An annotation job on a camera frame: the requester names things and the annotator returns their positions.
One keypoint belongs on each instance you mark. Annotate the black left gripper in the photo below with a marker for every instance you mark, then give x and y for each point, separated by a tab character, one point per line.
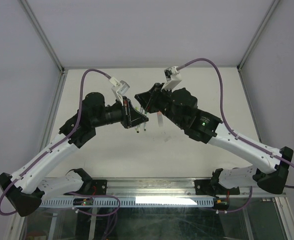
130	116

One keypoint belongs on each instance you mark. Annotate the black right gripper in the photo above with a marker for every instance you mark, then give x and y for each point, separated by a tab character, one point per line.
148	100

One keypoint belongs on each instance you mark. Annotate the orange capped grey highlighter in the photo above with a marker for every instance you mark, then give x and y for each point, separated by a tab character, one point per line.
160	119

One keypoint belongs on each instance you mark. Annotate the silver pen lime end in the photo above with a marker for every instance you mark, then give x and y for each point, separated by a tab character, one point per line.
137	128

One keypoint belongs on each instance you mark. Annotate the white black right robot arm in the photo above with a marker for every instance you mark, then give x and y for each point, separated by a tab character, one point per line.
181	108

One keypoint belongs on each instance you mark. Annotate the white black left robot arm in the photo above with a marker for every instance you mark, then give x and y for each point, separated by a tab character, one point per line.
73	135

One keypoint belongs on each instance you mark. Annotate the small circuit board left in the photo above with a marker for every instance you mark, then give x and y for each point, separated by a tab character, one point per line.
83	202

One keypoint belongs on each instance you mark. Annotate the small circuit board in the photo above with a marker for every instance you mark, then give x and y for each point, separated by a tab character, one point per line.
83	202
221	204

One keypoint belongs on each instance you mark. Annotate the small circuit board right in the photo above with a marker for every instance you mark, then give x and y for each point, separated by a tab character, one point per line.
221	204

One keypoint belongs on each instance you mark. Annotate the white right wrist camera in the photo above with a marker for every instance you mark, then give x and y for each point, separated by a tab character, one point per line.
173	78

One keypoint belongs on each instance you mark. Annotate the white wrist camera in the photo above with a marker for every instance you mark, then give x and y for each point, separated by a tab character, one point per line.
173	78
119	88

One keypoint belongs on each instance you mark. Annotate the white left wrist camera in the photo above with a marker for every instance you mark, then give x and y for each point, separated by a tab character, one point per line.
119	88

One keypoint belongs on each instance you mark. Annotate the aluminium table edge rail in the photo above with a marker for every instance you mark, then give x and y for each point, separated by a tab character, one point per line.
149	186

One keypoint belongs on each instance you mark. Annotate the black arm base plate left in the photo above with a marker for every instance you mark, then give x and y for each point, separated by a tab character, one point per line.
93	187

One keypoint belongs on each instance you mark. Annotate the white slotted cable duct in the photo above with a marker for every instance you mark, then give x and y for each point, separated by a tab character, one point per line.
133	202

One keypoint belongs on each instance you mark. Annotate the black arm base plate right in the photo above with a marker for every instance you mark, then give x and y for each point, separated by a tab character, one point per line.
204	187

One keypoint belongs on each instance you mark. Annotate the right aluminium frame post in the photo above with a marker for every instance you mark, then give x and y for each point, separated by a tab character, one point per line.
259	32

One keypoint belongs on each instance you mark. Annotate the aluminium frame post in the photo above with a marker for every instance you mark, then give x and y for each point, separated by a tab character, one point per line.
40	33
259	32

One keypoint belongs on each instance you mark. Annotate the left aluminium frame post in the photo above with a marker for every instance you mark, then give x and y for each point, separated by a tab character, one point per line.
40	33

